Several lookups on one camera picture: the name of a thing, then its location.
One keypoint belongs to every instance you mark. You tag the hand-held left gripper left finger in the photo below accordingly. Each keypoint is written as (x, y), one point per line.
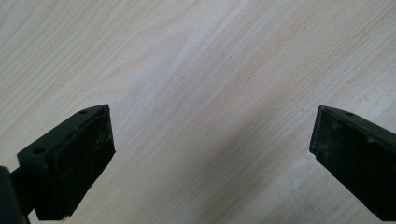
(71, 161)

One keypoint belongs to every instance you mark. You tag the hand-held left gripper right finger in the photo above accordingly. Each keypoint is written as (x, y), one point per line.
(358, 161)

